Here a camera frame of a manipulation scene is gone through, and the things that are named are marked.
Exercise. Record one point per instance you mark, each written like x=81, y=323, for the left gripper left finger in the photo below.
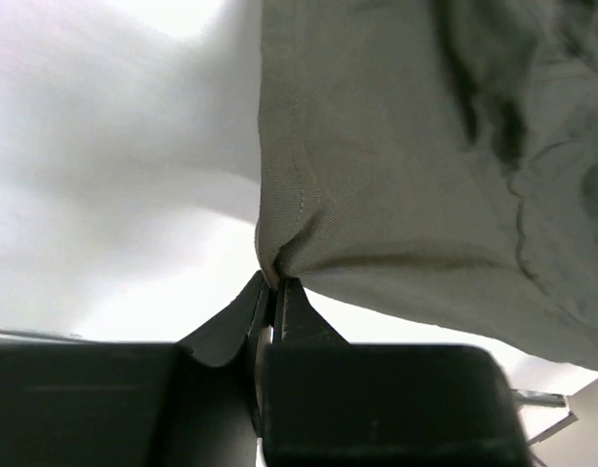
x=238, y=333

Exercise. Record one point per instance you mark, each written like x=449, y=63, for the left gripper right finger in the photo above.
x=301, y=417

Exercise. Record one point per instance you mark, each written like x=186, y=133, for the olive green shorts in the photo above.
x=437, y=161

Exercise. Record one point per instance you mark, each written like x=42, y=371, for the aluminium frame rail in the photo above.
x=534, y=398

